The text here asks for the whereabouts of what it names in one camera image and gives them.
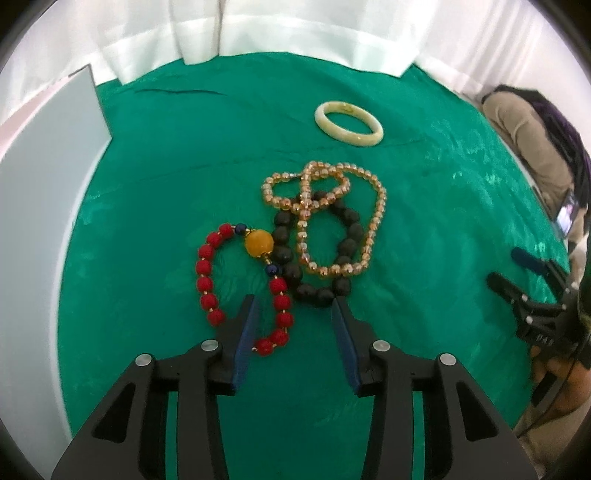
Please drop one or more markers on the red bead bracelet amber bead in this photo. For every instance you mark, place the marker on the red bead bracelet amber bead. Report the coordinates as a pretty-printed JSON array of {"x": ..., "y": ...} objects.
[{"x": 237, "y": 259}]

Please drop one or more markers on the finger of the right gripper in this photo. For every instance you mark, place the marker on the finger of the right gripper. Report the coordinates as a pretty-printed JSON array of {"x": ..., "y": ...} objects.
[
  {"x": 529, "y": 262},
  {"x": 509, "y": 292}
]

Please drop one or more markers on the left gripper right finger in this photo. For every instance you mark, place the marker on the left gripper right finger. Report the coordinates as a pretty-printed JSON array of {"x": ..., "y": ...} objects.
[{"x": 465, "y": 436}]

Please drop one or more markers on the cream jade bangle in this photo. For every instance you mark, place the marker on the cream jade bangle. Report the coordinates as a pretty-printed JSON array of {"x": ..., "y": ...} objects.
[{"x": 349, "y": 124}]

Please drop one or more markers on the white box with brown base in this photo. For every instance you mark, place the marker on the white box with brown base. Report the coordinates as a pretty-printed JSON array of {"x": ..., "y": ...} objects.
[{"x": 50, "y": 149}]

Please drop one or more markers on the smartphone lit screen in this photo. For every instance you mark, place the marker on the smartphone lit screen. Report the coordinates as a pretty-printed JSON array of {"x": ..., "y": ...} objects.
[{"x": 567, "y": 213}]

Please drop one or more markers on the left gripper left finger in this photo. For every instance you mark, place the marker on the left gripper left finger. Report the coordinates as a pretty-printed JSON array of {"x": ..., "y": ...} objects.
[{"x": 125, "y": 436}]

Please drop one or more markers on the white curtain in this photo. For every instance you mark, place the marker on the white curtain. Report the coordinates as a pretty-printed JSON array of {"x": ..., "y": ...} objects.
[{"x": 468, "y": 46}]

